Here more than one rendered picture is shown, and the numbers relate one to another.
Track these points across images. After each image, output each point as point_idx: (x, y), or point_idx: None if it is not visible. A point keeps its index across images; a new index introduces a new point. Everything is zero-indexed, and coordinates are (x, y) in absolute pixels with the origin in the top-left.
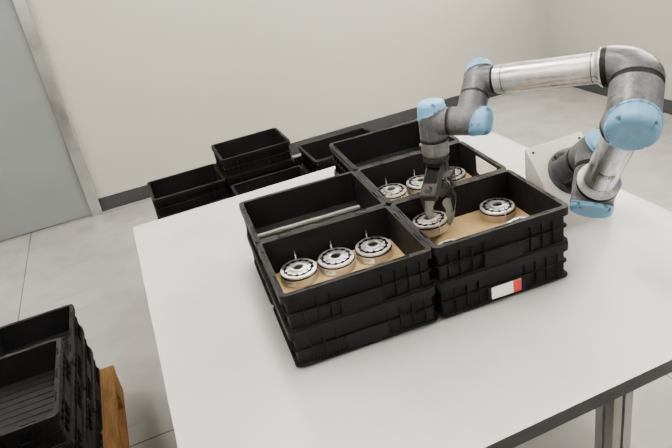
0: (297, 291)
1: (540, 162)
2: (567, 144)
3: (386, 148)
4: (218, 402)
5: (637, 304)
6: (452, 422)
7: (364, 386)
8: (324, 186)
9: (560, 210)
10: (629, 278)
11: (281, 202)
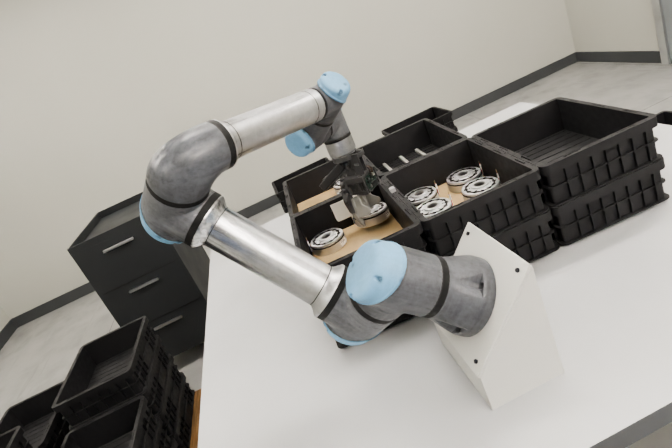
0: (284, 184)
1: (463, 251)
2: (500, 262)
3: (608, 133)
4: None
5: (274, 405)
6: (230, 299)
7: None
8: (452, 138)
9: None
10: (317, 406)
11: (437, 133)
